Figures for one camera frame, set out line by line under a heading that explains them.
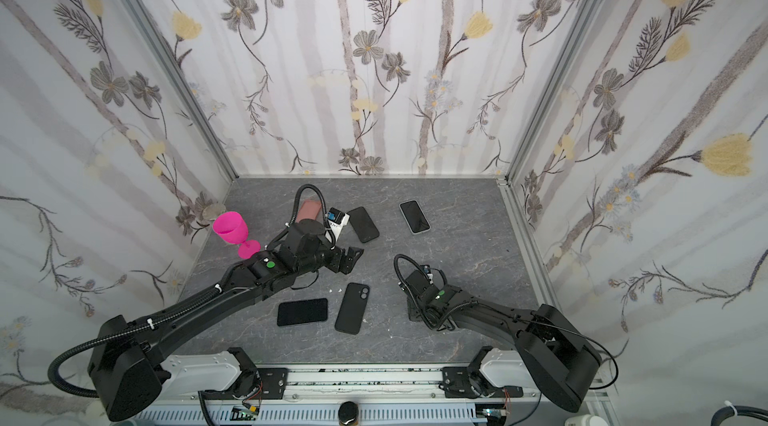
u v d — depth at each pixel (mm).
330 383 752
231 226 869
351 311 862
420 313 649
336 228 684
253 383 687
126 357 391
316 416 702
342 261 687
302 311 862
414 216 1073
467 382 665
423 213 1082
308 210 1119
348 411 625
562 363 420
